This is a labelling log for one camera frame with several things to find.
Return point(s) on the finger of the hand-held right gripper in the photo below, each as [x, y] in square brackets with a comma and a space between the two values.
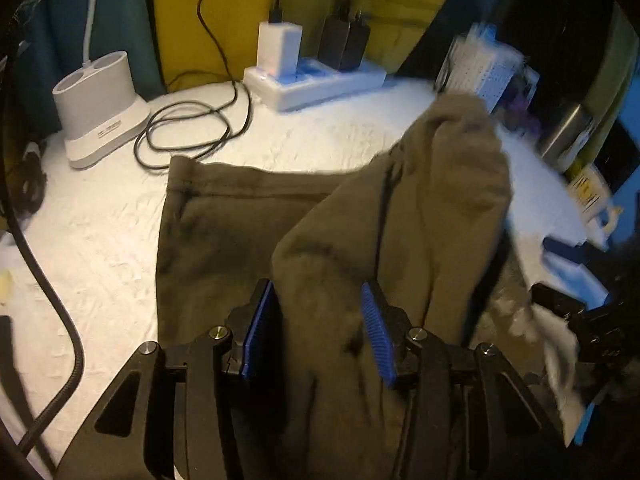
[555, 300]
[565, 251]

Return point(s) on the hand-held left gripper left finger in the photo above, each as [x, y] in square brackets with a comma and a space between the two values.
[257, 330]

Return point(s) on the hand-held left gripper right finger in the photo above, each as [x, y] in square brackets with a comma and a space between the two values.
[377, 335]

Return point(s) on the olive brown pants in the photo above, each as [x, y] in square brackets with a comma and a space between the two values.
[410, 200]

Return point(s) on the white mug with yellow print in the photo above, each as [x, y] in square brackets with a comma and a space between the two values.
[592, 192]

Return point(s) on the black screen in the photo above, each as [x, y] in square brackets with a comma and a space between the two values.
[617, 157]

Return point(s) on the metal bottle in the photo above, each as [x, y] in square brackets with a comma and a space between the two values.
[565, 130]

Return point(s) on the purple packet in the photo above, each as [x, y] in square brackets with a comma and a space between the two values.
[520, 105]

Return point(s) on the olive yellow curtain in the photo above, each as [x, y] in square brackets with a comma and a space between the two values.
[617, 60]

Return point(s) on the white perforated basket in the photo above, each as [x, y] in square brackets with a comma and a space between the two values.
[482, 67]

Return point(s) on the white power strip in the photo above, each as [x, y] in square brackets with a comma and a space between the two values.
[320, 85]

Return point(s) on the pale yellow scrap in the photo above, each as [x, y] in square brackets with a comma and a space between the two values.
[4, 286]

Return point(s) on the dark round object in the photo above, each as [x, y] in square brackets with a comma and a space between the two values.
[31, 177]

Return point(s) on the white charger block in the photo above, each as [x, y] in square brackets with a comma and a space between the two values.
[279, 50]

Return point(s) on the black power adapter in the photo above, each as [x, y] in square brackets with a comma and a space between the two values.
[334, 40]
[359, 42]

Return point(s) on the teal curtain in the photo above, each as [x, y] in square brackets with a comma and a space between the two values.
[125, 20]

